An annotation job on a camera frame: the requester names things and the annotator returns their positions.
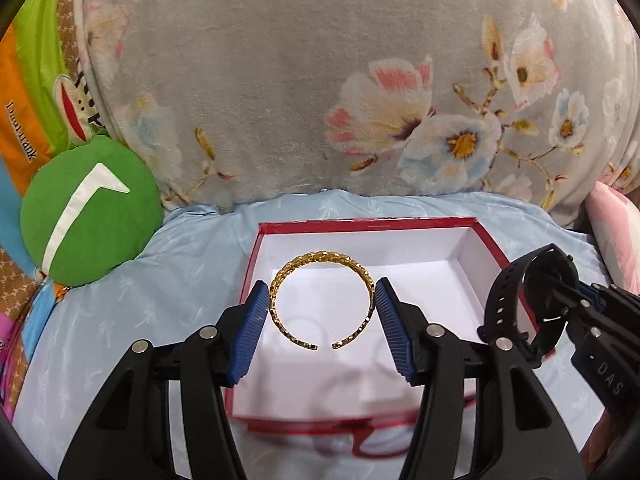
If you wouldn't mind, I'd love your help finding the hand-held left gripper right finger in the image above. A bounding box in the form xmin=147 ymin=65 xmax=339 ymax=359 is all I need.
xmin=375 ymin=277 xmax=586 ymax=480

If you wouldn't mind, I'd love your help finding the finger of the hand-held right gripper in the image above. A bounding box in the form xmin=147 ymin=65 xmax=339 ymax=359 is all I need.
xmin=580 ymin=283 xmax=640 ymax=323
xmin=542 ymin=271 xmax=605 ymax=347

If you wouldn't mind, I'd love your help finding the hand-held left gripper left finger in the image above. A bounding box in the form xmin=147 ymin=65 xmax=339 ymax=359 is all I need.
xmin=57 ymin=280 xmax=268 ymax=480

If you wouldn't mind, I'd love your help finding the black wrist watch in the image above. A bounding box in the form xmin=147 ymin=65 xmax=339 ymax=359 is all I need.
xmin=477 ymin=243 xmax=581 ymax=367

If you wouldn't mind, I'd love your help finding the red cardboard box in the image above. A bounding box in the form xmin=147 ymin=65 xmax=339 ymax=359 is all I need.
xmin=223 ymin=216 xmax=556 ymax=461

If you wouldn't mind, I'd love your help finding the gold bangle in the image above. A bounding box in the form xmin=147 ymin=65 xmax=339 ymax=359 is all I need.
xmin=269 ymin=249 xmax=377 ymax=352

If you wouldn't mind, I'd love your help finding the pink pillow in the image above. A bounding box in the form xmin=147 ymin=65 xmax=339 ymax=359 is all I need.
xmin=582 ymin=179 xmax=640 ymax=296

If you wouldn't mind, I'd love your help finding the green round cushion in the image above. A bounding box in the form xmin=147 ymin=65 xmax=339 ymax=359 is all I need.
xmin=20 ymin=132 xmax=163 ymax=286

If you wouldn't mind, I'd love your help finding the grey floral blanket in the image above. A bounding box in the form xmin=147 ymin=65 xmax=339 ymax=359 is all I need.
xmin=75 ymin=0 xmax=640 ymax=228

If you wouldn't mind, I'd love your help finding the colourful printed bedsheet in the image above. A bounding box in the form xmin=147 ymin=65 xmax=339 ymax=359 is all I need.
xmin=0 ymin=0 xmax=108 ymax=411

